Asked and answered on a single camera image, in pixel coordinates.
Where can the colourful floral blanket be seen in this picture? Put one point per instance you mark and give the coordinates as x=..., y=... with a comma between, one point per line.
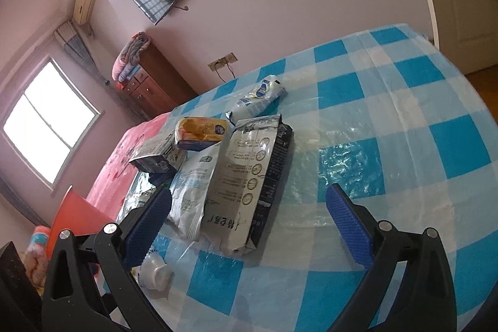
x=37, y=258

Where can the large silver black bag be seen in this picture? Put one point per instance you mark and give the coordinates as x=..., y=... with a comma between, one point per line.
x=245, y=176

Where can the black box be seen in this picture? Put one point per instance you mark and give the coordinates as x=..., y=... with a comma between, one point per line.
x=15, y=285

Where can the bed with pink sheet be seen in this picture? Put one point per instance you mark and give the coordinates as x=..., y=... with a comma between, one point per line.
x=120, y=161

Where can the grey patterned carton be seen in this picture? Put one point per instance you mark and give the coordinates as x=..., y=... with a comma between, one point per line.
x=155, y=155

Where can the yellow bread packet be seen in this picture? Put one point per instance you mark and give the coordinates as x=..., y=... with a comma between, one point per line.
x=198, y=131

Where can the white plastic bag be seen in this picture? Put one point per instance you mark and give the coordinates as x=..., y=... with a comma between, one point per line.
x=190, y=196

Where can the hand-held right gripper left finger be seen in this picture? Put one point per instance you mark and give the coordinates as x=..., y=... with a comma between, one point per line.
x=149, y=227

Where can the beige air conditioner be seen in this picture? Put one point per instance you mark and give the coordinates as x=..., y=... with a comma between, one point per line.
x=85, y=3

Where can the blue white packet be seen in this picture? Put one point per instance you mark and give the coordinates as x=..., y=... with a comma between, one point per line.
x=260, y=94

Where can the blue checked tablecloth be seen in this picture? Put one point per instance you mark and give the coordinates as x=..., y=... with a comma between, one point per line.
x=389, y=122

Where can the folded colourful quilts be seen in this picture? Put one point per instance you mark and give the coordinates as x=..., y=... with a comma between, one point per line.
x=130, y=52

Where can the bright window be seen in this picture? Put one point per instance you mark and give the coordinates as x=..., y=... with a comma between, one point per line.
x=46, y=114

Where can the brown wooden cabinet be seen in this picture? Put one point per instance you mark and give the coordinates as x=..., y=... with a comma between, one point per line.
x=155, y=83

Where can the red stool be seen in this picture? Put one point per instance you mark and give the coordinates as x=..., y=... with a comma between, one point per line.
x=74, y=211

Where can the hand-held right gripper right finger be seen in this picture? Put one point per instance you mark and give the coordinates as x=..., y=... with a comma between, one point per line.
x=348, y=227

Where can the white tape roll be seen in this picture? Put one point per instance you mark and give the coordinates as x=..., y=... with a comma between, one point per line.
x=153, y=269

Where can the wall power socket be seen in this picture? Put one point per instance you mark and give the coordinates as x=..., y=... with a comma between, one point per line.
x=223, y=61

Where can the white door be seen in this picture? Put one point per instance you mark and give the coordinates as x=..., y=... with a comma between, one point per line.
x=467, y=5

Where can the grey patterned curtain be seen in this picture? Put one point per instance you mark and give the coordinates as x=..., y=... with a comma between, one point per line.
x=77, y=44

